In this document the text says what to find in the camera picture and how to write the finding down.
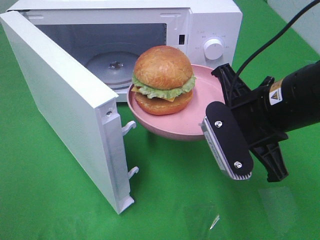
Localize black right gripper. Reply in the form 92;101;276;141
211;63;289;183

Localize pink plate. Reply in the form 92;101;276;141
127;64;225;141

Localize burger with lettuce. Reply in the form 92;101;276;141
132;45;196;116

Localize white microwave door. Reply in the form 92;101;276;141
0;11;139;213

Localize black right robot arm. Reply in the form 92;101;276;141
202;62;320;182

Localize upper white microwave knob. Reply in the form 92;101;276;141
203;37;224;60

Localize white microwave oven body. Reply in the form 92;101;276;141
5;0;243;102

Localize glass microwave turntable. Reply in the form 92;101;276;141
85;51;139;90

